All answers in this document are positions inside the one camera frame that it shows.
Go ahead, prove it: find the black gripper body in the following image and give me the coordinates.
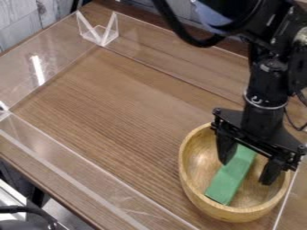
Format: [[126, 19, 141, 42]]
[[211, 102, 307, 172]]

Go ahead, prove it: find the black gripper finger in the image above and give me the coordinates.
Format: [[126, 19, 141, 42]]
[[217, 134, 238, 164], [259, 158, 285, 186]]

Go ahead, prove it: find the green rectangular block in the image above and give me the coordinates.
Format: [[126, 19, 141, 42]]
[[205, 145, 257, 206]]

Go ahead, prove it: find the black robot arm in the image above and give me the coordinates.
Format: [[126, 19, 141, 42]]
[[195, 0, 307, 185]]

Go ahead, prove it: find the brown wooden bowl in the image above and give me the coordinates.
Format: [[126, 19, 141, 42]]
[[179, 124, 291, 223]]

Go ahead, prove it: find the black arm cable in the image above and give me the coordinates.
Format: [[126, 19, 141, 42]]
[[150, 0, 266, 49]]

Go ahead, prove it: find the clear acrylic corner bracket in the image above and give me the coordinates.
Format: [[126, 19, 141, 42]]
[[76, 11, 119, 47]]

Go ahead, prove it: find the clear acrylic tray wall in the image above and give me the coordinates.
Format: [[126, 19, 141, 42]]
[[0, 10, 307, 230]]

